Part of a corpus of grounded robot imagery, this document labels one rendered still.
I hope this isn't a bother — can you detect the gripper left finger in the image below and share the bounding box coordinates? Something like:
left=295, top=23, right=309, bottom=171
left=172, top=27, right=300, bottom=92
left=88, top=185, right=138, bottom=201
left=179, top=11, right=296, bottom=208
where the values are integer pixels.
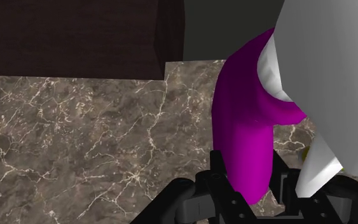
left=128, top=150, right=256, bottom=224

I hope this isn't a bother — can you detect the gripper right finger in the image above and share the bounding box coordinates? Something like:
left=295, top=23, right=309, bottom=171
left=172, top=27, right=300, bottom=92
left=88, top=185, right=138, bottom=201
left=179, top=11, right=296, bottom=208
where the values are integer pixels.
left=271, top=150, right=358, bottom=224

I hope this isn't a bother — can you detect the white and purple figure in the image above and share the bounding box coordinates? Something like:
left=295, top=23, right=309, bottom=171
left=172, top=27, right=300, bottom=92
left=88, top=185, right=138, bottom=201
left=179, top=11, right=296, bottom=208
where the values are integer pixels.
left=211, top=0, right=358, bottom=206

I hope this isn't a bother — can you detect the dark brown wooden cabinet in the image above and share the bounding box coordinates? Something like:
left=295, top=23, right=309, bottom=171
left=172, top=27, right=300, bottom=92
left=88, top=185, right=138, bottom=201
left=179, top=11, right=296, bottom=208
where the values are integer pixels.
left=0, top=0, right=186, bottom=81

